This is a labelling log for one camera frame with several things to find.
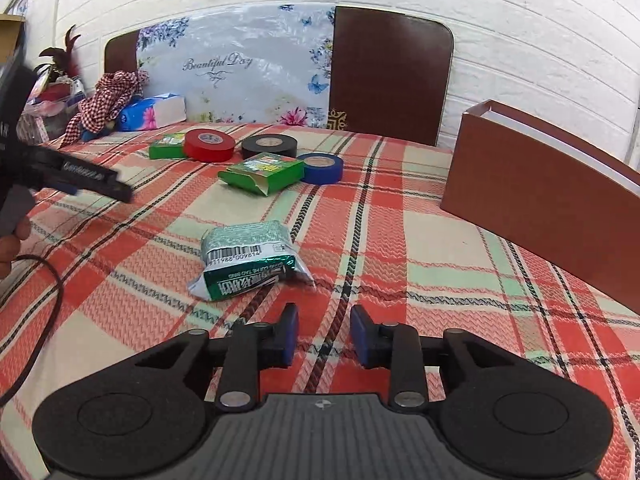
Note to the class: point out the green foil packet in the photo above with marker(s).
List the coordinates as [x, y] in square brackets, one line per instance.
[245, 260]

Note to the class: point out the brown wooden headboard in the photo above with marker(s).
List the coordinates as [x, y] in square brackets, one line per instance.
[390, 70]

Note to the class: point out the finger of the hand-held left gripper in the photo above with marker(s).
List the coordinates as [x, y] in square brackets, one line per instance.
[95, 176]
[64, 189]

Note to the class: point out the black tape roll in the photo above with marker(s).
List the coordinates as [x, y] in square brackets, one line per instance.
[269, 147]

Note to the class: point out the brown paper box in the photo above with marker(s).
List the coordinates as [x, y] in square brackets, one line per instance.
[530, 195]

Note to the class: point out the red tape roll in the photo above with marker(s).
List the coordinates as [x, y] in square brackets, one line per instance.
[209, 146]

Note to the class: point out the blue tape roll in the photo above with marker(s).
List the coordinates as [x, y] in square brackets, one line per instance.
[322, 170]

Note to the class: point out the plaid blanket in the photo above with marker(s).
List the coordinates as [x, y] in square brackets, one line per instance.
[400, 240]

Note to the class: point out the red checkered cloth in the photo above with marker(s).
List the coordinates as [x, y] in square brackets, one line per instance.
[107, 95]

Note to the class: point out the floral plastic bedding bag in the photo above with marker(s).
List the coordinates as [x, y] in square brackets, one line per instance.
[235, 60]

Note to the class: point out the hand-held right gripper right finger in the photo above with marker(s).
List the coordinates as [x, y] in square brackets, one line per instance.
[361, 336]

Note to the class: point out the small green cardboard box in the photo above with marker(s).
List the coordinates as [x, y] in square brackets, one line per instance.
[166, 147]

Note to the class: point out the plastic wrapped gift basket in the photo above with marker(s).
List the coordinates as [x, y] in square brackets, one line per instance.
[52, 100]

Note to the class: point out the large green cardboard box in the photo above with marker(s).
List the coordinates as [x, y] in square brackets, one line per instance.
[260, 172]

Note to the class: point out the dark blue toy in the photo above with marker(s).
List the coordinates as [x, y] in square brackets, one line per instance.
[91, 135]

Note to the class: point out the person's left hand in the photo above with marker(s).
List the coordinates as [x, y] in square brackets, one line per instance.
[11, 252]

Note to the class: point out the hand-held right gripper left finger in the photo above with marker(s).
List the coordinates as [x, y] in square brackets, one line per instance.
[290, 336]

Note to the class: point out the blue pink tissue pack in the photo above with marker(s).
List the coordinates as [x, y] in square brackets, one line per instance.
[150, 112]

